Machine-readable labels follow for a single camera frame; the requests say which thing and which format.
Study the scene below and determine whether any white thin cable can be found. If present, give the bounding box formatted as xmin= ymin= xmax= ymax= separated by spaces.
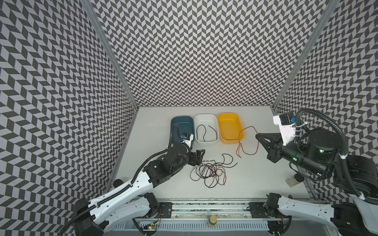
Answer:
xmin=191 ymin=159 xmax=219 ymax=178

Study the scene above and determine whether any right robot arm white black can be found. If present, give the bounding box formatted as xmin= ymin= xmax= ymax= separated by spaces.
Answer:
xmin=256 ymin=108 xmax=378 ymax=236

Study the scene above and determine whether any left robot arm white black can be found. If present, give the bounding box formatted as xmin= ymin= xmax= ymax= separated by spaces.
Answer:
xmin=58 ymin=124 xmax=205 ymax=236

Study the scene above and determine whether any small jar right black lid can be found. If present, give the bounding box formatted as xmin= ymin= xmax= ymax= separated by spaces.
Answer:
xmin=285 ymin=173 xmax=305 ymax=187

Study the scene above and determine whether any small jar black lid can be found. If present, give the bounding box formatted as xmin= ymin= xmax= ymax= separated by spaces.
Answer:
xmin=285 ymin=173 xmax=305 ymax=187
xmin=113 ymin=179 xmax=124 ymax=188

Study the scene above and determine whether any white plastic bin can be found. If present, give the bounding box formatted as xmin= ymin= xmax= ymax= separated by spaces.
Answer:
xmin=194 ymin=114 xmax=220 ymax=147

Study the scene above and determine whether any dark teal plastic bin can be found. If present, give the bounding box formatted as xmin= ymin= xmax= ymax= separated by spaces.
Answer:
xmin=171 ymin=116 xmax=195 ymax=146

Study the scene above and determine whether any yellow plastic bin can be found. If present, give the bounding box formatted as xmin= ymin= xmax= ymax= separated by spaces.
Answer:
xmin=217 ymin=113 xmax=244 ymax=144

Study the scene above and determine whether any small jar left black lid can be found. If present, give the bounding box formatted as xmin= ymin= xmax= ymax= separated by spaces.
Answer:
xmin=113 ymin=179 xmax=124 ymax=188

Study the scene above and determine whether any tangled pile red cable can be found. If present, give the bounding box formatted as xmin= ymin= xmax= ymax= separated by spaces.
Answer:
xmin=189 ymin=163 xmax=227 ymax=186

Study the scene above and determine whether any tangled pile black cable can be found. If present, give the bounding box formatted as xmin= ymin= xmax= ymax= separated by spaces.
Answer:
xmin=195 ymin=153 xmax=238 ymax=189

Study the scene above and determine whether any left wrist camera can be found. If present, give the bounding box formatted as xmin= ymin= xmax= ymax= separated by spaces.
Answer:
xmin=181 ymin=133 xmax=194 ymax=148

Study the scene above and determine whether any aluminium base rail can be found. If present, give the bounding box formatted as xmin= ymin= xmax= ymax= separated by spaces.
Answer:
xmin=91 ymin=199 xmax=337 ymax=222

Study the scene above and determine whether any brass knob on rail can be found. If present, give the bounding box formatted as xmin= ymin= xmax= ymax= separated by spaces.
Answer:
xmin=207 ymin=215 xmax=218 ymax=228

